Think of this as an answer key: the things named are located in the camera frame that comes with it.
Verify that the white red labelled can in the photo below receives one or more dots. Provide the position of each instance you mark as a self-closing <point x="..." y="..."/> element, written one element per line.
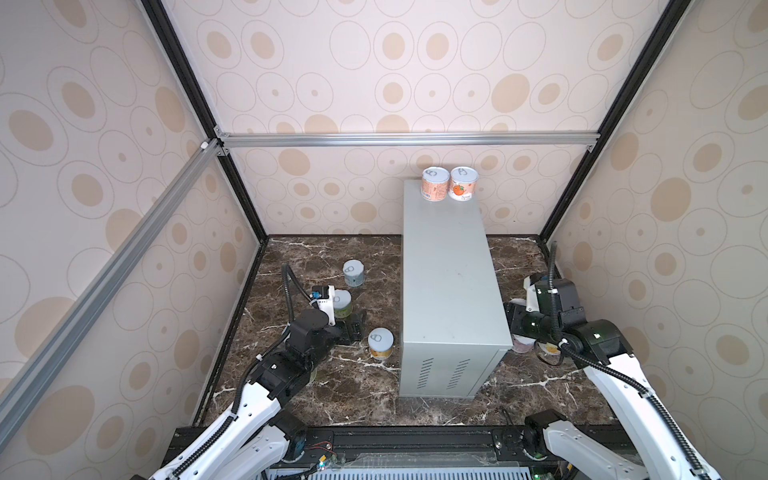
<point x="523" y="344"/>

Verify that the yellow orange labelled can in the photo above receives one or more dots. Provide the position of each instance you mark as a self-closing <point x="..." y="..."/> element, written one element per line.
<point x="380" y="343"/>

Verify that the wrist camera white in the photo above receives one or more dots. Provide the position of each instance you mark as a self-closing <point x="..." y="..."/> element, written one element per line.
<point x="322" y="297"/>
<point x="532" y="304"/>

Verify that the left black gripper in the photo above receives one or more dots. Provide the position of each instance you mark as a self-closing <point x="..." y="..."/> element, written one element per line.
<point x="345" y="335"/>

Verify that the silver aluminium crossbar back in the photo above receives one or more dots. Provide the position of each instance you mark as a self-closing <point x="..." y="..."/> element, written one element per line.
<point x="412" y="139"/>

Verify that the black corner frame post left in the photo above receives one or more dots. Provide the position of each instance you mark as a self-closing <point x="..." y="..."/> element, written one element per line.
<point x="161" y="24"/>

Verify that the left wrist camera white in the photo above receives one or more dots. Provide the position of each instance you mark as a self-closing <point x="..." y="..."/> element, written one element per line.
<point x="322" y="297"/>

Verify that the black corner frame post right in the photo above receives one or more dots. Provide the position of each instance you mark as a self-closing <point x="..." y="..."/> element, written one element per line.
<point x="650" y="53"/>

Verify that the silver aluminium bar left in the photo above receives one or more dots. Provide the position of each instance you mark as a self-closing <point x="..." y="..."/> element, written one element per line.
<point x="40" y="371"/>

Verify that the pink orange labelled can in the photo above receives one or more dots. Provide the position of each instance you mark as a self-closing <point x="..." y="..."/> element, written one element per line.
<point x="435" y="184"/>

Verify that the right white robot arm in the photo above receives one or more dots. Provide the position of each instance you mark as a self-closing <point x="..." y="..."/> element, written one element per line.
<point x="551" y="313"/>

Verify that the light blue labelled can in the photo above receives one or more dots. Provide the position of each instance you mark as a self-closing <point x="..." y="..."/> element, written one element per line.
<point x="354" y="273"/>

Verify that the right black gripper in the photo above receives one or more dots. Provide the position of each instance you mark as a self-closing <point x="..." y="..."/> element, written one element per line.
<point x="515" y="314"/>

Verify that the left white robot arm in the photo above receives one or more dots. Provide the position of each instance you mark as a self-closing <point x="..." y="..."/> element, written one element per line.
<point x="258" y="396"/>

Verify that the yellow labelled can right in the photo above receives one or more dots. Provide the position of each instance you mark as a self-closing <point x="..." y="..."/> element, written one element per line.
<point x="548" y="349"/>

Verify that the black corner frame post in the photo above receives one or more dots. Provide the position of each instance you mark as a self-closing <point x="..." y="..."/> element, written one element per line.
<point x="161" y="24"/>
<point x="650" y="53"/>

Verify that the orange tomato labelled can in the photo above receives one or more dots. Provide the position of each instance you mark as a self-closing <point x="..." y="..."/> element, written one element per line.
<point x="462" y="183"/>

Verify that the lime green labelled can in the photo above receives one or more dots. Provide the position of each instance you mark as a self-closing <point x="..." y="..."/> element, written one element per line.
<point x="311" y="377"/>

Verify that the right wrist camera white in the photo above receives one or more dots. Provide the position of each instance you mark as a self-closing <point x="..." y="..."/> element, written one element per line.
<point x="532" y="304"/>

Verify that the grey metal cabinet box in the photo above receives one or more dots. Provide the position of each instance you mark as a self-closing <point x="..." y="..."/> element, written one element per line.
<point x="454" y="326"/>

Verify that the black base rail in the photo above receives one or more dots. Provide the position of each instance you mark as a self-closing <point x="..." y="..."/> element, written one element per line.
<point x="422" y="452"/>

